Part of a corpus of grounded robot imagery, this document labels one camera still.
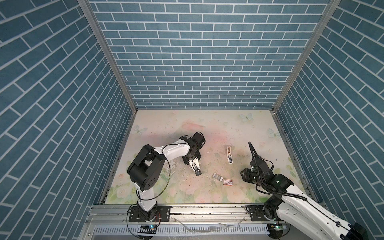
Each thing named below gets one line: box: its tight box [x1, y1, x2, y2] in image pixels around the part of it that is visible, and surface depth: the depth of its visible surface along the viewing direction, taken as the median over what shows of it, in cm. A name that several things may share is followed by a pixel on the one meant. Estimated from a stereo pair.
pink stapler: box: [227, 146, 233, 164], surface depth 95 cm
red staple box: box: [223, 178, 233, 186], surface depth 84 cm
